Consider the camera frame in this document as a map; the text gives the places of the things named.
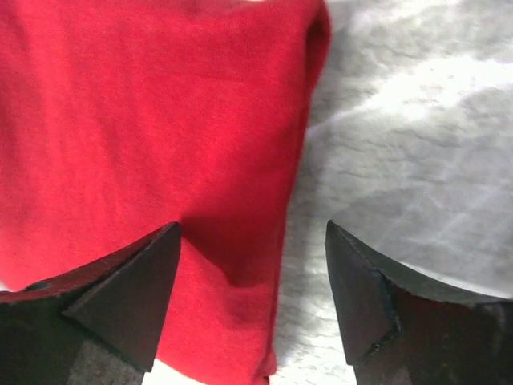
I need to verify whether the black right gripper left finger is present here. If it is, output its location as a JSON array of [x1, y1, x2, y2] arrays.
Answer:
[[1, 223, 180, 385]]

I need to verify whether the dark red t shirt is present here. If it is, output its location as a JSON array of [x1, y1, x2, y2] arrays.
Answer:
[[1, 1, 330, 384]]

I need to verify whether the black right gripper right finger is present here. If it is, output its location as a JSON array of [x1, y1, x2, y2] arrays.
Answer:
[[325, 221, 512, 385]]

